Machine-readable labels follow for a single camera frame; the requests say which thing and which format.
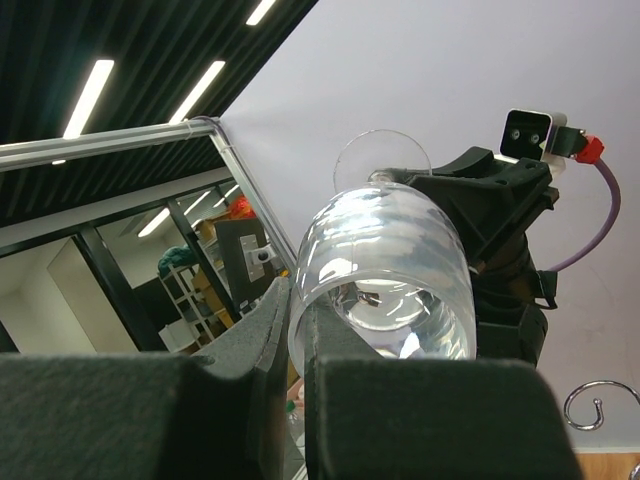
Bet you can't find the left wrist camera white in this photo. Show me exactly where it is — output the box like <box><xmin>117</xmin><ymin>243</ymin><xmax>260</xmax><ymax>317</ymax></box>
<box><xmin>499</xmin><ymin>109</ymin><xmax>567</xmax><ymax>178</ymax></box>

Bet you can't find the chrome wine glass rack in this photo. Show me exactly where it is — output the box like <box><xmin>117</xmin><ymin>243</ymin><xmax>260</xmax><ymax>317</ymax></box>
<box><xmin>562</xmin><ymin>380</ymin><xmax>640</xmax><ymax>432</ymax></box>

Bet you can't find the clear wine glass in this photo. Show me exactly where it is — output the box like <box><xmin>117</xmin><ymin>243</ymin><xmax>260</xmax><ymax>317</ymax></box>
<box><xmin>288</xmin><ymin>129</ymin><xmax>477</xmax><ymax>372</ymax></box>

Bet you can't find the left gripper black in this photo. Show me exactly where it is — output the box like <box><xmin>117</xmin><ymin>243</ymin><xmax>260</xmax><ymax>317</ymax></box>
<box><xmin>389</xmin><ymin>147</ymin><xmax>559</xmax><ymax>366</ymax></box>

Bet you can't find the plastic water bottle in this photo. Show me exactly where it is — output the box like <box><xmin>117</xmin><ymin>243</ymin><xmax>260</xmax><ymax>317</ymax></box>
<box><xmin>284</xmin><ymin>400</ymin><xmax>308</xmax><ymax>479</ymax></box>

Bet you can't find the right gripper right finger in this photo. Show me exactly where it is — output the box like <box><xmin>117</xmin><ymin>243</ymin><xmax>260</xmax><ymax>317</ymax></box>
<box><xmin>303</xmin><ymin>303</ymin><xmax>582</xmax><ymax>479</ymax></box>

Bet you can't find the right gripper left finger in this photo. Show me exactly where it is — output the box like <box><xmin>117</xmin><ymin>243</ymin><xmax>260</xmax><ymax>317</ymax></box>
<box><xmin>1</xmin><ymin>278</ymin><xmax>290</xmax><ymax>479</ymax></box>

